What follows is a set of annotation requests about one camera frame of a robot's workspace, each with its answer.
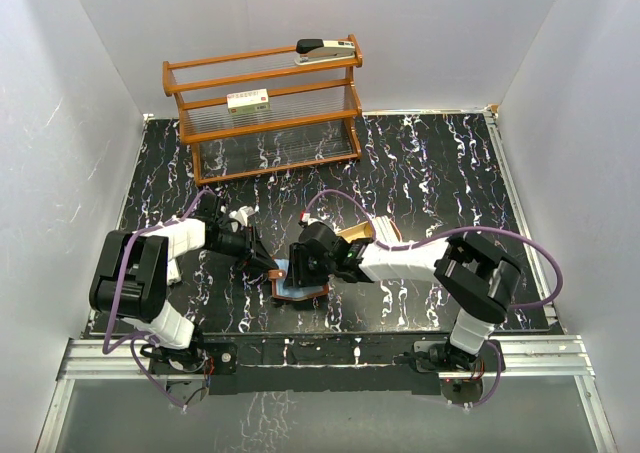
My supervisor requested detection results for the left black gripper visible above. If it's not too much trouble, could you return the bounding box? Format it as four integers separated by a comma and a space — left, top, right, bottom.
206, 224, 279, 274

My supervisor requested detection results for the brown leather card holder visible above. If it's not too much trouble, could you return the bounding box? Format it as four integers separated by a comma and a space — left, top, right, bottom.
268, 259, 329, 302

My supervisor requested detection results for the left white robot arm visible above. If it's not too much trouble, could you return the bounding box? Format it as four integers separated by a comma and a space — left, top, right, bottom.
89, 190, 278, 372

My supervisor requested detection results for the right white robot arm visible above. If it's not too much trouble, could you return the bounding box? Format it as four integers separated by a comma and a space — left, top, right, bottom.
276, 222, 522, 370

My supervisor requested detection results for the stack of cards in tray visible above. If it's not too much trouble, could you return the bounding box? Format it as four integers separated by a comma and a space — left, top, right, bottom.
372, 216, 400, 245

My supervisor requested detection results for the beige oval tray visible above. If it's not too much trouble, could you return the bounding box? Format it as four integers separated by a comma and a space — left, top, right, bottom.
337, 218, 402, 245

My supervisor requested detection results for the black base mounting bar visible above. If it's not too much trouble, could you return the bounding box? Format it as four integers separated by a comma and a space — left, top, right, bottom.
205, 333, 505, 400

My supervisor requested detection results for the wooden three-tier shelf rack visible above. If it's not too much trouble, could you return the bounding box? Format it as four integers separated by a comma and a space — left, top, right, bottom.
162, 34, 363, 186

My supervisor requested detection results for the white and red staples box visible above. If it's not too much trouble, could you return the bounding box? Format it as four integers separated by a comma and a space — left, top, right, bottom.
226, 88, 270, 115

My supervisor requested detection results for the black and beige stapler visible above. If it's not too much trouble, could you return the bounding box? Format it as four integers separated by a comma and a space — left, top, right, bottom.
294, 39, 356, 66

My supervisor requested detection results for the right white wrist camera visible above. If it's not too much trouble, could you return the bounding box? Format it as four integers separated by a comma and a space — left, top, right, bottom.
298, 211, 319, 228

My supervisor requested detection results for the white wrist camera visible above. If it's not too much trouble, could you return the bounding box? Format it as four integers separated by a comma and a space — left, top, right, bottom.
228, 206, 256, 232
298, 211, 319, 228

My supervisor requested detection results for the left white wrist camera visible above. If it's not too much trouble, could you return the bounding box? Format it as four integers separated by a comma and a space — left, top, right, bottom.
228, 206, 256, 232

